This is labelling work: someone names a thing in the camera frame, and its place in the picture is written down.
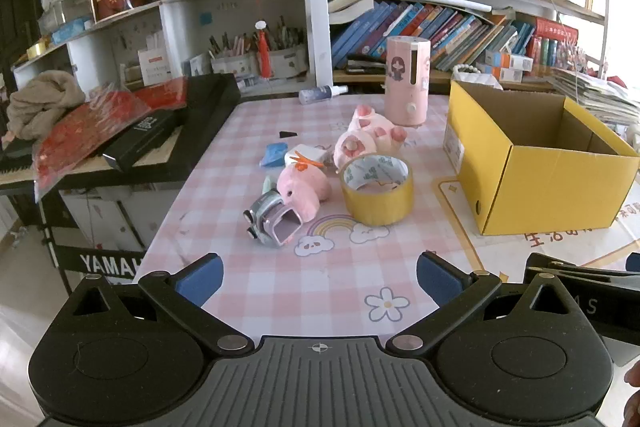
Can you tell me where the pink plush with orange bow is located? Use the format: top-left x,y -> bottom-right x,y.
276,152 -> 332,223

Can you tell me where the orange white medicine box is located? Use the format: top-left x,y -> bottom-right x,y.
484,49 -> 535,70
482,64 -> 523,82

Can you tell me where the small white pearl-handle bag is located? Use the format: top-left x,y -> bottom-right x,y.
451,63 -> 503,90

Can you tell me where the white bookshelf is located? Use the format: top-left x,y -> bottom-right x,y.
12,0 -> 613,100

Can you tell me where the white pen holder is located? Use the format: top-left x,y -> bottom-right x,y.
210,49 -> 258,78
270,44 -> 308,80

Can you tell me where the white card box red label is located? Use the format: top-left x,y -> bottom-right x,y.
137,47 -> 171,86

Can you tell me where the blue packet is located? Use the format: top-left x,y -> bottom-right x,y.
259,143 -> 287,168

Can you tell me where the clear spray bottle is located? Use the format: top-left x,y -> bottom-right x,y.
298,84 -> 349,104

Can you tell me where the black digital piano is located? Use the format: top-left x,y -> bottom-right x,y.
0,73 -> 241,303

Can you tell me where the red boxed book set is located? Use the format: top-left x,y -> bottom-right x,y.
535,18 -> 580,42

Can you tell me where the row of blue-spined books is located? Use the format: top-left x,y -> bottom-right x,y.
330,0 -> 536,72

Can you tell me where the red tassel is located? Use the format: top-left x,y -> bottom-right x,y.
254,21 -> 273,80

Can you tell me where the beige cloth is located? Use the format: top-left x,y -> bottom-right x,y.
6,71 -> 87,142

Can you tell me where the rolled white paper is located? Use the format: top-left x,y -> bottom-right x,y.
380,0 -> 493,12

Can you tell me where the red glitter bag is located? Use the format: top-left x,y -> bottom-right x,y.
32,89 -> 151,200

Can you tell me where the yellow cardboard box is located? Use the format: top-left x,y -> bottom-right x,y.
442,79 -> 640,237

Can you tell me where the pink cylindrical humidifier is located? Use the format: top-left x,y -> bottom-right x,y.
384,36 -> 432,128

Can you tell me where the long black box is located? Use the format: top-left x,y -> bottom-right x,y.
102,109 -> 178,172

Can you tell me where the person's right hand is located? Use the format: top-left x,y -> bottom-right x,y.
623,364 -> 640,427

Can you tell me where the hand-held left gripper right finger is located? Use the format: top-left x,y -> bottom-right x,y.
386,251 -> 596,355

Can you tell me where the small white box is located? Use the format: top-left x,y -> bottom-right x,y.
284,146 -> 327,168

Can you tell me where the stack of newspapers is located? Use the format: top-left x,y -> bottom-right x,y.
550,67 -> 640,125

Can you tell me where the red folder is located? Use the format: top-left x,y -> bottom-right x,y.
132,77 -> 190,110

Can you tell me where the pink paw plush toy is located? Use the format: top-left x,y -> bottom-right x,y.
332,104 -> 408,172

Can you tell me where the yellow tape roll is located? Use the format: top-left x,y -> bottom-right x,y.
340,153 -> 415,227

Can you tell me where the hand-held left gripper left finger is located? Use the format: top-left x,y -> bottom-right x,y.
50,253 -> 255,355

